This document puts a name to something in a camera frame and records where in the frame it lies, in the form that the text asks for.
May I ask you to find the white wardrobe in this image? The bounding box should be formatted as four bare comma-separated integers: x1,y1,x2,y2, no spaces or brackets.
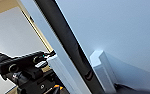
34,0,106,94

